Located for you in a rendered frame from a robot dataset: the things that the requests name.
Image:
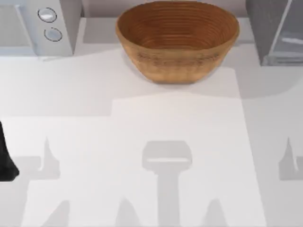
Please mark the brown woven basket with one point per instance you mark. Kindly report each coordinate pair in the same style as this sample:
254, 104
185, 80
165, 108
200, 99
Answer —
177, 59

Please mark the grey microwave knob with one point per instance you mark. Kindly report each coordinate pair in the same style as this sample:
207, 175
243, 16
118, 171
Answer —
53, 34
47, 14

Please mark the pale microwave oven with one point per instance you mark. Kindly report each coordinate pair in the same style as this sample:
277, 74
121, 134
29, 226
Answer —
30, 23

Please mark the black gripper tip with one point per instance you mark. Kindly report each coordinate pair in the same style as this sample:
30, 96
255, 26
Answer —
5, 163

